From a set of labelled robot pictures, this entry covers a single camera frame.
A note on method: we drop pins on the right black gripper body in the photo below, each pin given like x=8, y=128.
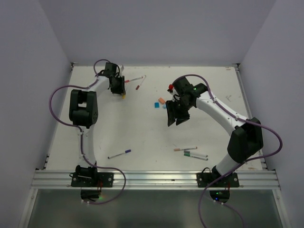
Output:
x=182, y=107

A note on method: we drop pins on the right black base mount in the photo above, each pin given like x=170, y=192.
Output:
x=208, y=176

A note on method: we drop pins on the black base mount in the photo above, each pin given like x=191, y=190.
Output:
x=208, y=176
x=91, y=182

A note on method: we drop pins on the orange highlighter cap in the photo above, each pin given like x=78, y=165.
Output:
x=161, y=100

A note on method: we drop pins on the purple cap thin pen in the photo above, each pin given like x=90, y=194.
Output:
x=120, y=154

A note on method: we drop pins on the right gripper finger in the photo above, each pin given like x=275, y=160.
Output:
x=170, y=107
x=182, y=117

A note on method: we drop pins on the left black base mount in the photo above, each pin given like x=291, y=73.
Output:
x=91, y=182

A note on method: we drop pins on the grey cap thin pen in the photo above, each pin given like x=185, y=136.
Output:
x=195, y=154

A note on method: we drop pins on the light blue highlighter cap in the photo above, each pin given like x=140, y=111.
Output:
x=156, y=105

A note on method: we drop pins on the dark red cap thin pen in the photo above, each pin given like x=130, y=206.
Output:
x=140, y=83

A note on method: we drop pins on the pink cap thin pen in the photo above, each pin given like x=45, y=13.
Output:
x=135, y=79

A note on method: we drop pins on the orange cap thin pen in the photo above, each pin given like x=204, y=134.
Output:
x=184, y=149

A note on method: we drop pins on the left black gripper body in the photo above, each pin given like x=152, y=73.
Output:
x=118, y=86

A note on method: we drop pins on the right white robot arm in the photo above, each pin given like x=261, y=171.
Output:
x=245, y=134

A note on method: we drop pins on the aluminium front rail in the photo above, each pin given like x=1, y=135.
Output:
x=160, y=180

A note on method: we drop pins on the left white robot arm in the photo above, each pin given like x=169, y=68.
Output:
x=83, y=108

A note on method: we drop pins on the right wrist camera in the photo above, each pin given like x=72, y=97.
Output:
x=172, y=90

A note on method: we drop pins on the green cap thin pen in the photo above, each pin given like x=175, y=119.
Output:
x=196, y=157

